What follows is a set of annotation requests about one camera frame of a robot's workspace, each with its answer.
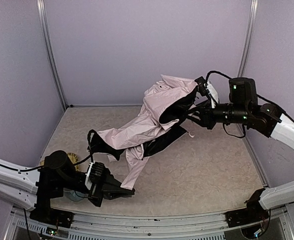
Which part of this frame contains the left aluminium frame post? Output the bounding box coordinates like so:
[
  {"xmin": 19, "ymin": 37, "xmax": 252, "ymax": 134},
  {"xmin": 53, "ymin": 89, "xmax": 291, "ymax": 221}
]
[{"xmin": 37, "ymin": 0, "xmax": 68, "ymax": 112}]

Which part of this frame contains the pink and black folding umbrella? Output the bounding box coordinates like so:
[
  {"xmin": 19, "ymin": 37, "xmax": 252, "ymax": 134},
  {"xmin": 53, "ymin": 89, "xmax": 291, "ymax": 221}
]
[{"xmin": 89, "ymin": 75, "xmax": 197, "ymax": 190}]

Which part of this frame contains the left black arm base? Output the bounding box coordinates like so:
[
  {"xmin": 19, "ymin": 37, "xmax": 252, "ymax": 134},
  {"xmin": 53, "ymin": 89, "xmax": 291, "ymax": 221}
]
[{"xmin": 30, "ymin": 199, "xmax": 74, "ymax": 229}]

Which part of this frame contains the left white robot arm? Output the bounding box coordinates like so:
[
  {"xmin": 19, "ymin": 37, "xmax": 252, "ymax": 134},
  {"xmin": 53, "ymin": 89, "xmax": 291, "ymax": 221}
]
[{"xmin": 0, "ymin": 150, "xmax": 135, "ymax": 212}]

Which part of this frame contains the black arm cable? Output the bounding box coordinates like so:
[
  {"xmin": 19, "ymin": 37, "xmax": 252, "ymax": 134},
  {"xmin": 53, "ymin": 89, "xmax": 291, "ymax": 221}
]
[
  {"xmin": 205, "ymin": 70, "xmax": 294, "ymax": 140},
  {"xmin": 0, "ymin": 129, "xmax": 97, "ymax": 173}
]

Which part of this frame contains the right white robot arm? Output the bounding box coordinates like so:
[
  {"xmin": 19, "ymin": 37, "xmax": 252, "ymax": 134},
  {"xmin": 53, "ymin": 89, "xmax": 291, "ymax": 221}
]
[{"xmin": 186, "ymin": 77, "xmax": 294, "ymax": 212}]

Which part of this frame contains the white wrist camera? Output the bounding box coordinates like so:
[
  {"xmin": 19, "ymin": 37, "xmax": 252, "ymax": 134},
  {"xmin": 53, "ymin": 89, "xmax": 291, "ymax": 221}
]
[
  {"xmin": 195, "ymin": 76, "xmax": 219, "ymax": 109},
  {"xmin": 85, "ymin": 162, "xmax": 95, "ymax": 190}
]

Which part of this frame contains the light blue plastic pitcher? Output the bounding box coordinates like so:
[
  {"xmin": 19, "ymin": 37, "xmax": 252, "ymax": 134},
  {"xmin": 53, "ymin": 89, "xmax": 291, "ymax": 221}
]
[{"xmin": 64, "ymin": 190, "xmax": 87, "ymax": 202}]

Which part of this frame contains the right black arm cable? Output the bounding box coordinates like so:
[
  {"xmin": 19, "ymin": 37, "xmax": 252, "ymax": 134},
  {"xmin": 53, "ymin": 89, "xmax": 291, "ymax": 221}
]
[{"xmin": 205, "ymin": 70, "xmax": 294, "ymax": 140}]

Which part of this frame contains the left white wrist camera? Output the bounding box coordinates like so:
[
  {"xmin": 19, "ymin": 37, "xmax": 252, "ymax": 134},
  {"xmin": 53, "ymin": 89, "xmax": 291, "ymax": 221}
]
[{"xmin": 85, "ymin": 162, "xmax": 95, "ymax": 190}]

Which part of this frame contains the woven bamboo tray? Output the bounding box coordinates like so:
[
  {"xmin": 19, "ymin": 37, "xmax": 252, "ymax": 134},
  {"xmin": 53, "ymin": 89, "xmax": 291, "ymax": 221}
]
[{"xmin": 40, "ymin": 150, "xmax": 80, "ymax": 171}]

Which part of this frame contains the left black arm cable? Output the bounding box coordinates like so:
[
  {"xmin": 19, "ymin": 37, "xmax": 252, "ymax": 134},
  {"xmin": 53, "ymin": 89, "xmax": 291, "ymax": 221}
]
[{"xmin": 0, "ymin": 129, "xmax": 97, "ymax": 173}]

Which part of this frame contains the aluminium front rail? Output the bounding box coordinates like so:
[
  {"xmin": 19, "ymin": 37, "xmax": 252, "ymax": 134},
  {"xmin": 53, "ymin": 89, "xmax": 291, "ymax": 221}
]
[{"xmin": 3, "ymin": 207, "xmax": 294, "ymax": 240}]

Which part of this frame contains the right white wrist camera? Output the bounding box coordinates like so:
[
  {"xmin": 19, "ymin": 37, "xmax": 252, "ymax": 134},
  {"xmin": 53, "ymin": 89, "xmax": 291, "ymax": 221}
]
[{"xmin": 195, "ymin": 76, "xmax": 219, "ymax": 109}]

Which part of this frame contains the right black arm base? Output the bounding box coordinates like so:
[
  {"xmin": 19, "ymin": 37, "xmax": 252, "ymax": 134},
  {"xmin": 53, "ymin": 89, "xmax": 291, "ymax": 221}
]
[{"xmin": 225, "ymin": 188, "xmax": 270, "ymax": 228}]

